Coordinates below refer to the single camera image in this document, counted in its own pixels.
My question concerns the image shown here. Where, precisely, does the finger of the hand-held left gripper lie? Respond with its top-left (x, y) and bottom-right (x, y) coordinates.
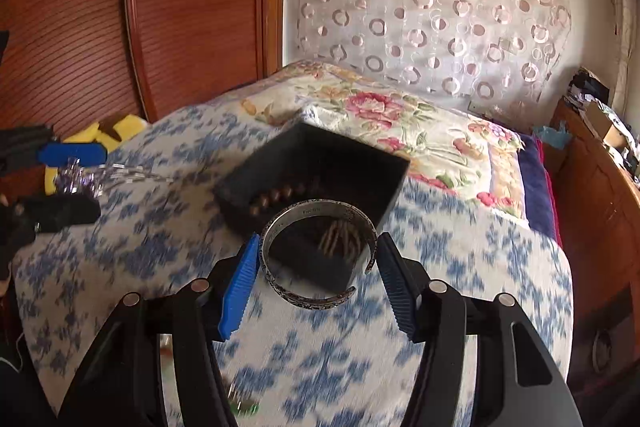
top-left (10, 193), bottom-right (102, 235)
top-left (0, 124), bottom-right (109, 168)

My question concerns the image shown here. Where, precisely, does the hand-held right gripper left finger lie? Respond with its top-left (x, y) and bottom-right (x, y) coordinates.
top-left (50, 234), bottom-right (261, 427)

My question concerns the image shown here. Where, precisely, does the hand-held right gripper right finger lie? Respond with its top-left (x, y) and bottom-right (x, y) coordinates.
top-left (376, 232), bottom-right (586, 427)

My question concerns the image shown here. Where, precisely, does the clear crystal necklace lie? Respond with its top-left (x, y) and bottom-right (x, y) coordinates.
top-left (54, 158), bottom-right (177, 201)

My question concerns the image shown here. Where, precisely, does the silver cuff bracelet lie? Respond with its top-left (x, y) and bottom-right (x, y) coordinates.
top-left (258, 201), bottom-right (379, 309)

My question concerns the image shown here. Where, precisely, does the black jewelry box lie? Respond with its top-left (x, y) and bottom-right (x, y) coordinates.
top-left (212, 121), bottom-right (412, 289)

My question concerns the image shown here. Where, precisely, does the blue and white blanket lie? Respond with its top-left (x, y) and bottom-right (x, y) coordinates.
top-left (12, 106), bottom-right (574, 427)

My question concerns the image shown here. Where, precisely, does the purple blanket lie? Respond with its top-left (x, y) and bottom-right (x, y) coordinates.
top-left (516, 132), bottom-right (564, 244)

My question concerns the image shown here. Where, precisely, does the floral quilt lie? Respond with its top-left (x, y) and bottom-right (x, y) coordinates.
top-left (240, 61), bottom-right (537, 229)

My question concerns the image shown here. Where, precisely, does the wooden headboard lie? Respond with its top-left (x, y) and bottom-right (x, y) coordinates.
top-left (0, 0), bottom-right (289, 142)

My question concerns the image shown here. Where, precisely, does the wooden cabinet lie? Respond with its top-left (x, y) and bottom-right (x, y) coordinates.
top-left (549, 99), bottom-right (640, 389)

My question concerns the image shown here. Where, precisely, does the light blue plastic bag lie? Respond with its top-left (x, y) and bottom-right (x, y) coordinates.
top-left (531, 124), bottom-right (572, 151)

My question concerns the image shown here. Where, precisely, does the cardboard box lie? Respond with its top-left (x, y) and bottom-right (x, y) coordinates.
top-left (584, 99), bottom-right (627, 144)

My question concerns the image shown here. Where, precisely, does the pile of dark clothes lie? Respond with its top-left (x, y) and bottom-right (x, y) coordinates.
top-left (564, 67), bottom-right (612, 108)

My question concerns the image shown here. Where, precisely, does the sheer curtain with circles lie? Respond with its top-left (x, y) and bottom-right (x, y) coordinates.
top-left (287, 0), bottom-right (574, 118)

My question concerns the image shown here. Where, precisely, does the brown cord bracelet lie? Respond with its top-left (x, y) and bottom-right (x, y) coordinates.
top-left (316, 220), bottom-right (364, 259)

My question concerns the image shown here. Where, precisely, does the wooden bead bracelet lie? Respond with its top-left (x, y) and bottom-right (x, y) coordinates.
top-left (248, 177), bottom-right (322, 215)

